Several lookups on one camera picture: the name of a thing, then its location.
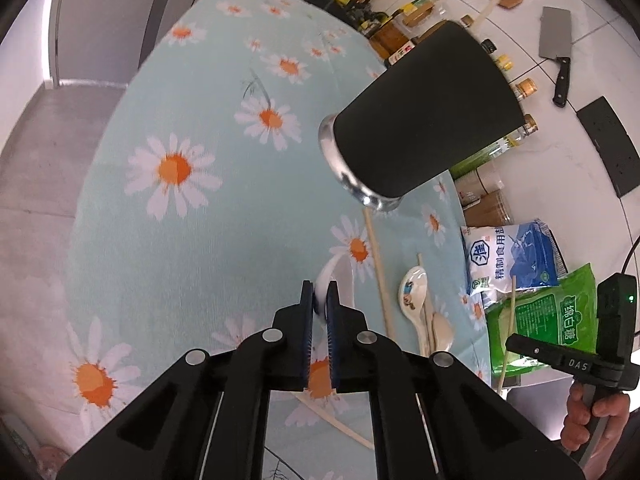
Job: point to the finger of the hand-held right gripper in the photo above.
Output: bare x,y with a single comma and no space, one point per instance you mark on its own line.
535,347

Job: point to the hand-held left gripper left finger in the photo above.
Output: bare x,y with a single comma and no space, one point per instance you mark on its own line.
306,340

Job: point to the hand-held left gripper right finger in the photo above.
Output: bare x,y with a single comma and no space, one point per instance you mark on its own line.
334,340

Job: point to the wooden chopstick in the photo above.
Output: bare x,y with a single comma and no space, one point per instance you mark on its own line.
510,320
378,275
345,430

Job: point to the beige spoon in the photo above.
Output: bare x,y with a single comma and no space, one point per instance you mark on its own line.
442,332

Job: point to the cartoon print ceramic spoon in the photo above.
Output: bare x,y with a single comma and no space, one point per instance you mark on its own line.
412,287

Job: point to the black utensil holder cup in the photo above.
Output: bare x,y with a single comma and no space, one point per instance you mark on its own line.
425,110

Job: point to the person's right hand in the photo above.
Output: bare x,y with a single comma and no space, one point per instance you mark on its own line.
575,415

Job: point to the green sugar bag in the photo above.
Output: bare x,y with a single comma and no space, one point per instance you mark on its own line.
545,310

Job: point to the white and blue salt bag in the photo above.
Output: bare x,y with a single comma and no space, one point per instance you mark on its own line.
505,260

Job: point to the brown seasoning container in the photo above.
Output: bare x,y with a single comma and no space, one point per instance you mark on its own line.
490,212

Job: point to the transparent seasoning container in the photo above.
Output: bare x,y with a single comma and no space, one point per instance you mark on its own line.
480,182

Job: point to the floral light blue tablecloth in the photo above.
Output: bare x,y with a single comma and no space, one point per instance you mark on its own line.
225,185

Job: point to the black power socket panel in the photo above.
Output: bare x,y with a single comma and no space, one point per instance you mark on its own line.
610,145

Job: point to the green label oil bottle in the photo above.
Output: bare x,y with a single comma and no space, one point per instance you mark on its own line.
480,160

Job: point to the clear bottle orange cap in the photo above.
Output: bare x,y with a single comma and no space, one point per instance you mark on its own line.
525,89

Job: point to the clear bottle yellow cap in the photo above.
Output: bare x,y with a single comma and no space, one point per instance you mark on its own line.
503,62
467,21

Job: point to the clear bottle black cap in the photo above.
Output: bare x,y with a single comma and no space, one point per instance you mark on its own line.
488,48

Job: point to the grey cabinet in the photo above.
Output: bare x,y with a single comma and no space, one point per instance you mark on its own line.
125,20

